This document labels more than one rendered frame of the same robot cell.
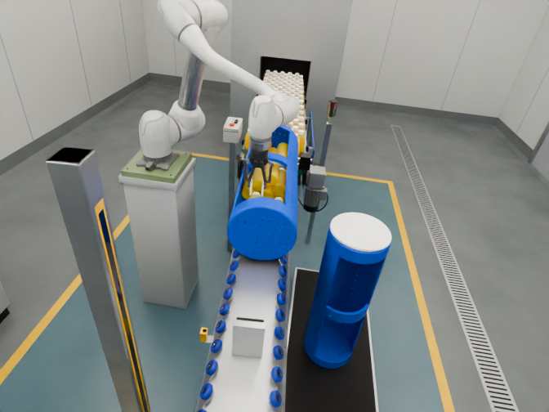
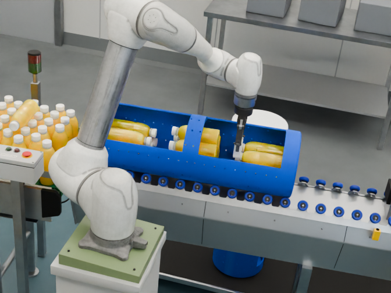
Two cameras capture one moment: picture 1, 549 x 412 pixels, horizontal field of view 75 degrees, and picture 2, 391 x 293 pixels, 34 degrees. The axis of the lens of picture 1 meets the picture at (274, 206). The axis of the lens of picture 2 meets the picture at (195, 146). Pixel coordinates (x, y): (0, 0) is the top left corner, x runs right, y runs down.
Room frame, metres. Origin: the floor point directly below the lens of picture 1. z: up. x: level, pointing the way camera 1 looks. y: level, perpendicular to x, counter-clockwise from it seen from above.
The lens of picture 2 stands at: (1.28, 2.39, 2.48)
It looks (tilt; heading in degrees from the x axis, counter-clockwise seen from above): 30 degrees down; 277
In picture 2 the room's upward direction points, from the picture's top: 6 degrees clockwise
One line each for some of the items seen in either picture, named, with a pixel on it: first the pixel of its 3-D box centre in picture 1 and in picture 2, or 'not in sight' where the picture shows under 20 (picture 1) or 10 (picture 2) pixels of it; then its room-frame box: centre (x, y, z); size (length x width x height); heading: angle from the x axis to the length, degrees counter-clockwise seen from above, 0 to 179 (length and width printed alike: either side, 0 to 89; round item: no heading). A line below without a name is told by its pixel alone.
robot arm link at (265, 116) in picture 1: (264, 115); (246, 72); (1.39, 0.08, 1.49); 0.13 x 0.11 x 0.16; 148
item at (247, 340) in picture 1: (248, 337); (390, 198); (0.72, 0.04, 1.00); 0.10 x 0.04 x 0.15; 90
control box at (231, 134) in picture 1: (233, 129); (16, 163); (2.25, 0.33, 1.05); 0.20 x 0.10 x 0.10; 0
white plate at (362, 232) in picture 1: (360, 230); (259, 123); (1.31, -0.40, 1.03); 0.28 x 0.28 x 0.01
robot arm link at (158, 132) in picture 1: (156, 132); (112, 199); (1.75, 0.66, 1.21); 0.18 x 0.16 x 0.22; 146
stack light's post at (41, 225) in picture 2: (317, 189); (39, 175); (2.43, -0.32, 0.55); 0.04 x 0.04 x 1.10; 0
